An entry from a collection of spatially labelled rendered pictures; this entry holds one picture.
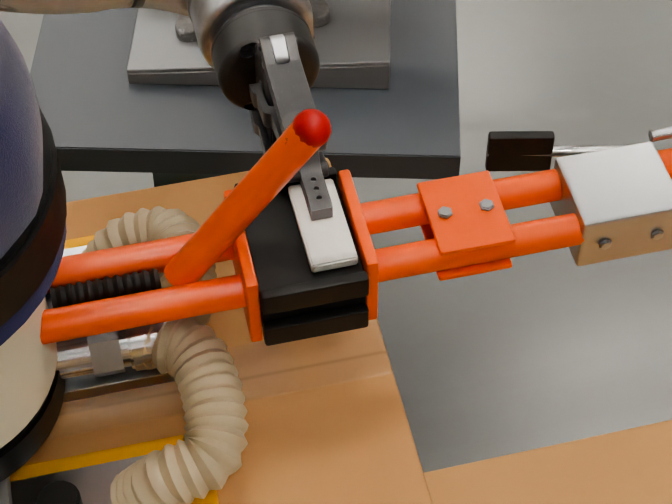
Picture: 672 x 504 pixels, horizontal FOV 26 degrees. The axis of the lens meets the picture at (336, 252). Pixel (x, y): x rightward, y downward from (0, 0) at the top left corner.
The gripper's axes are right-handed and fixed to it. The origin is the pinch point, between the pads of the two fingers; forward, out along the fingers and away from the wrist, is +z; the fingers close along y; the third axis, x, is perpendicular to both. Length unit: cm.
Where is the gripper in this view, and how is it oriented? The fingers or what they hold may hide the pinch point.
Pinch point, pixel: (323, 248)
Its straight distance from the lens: 94.6
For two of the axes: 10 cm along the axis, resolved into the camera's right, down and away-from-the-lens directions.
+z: 2.4, 7.5, -6.1
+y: 0.0, 6.3, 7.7
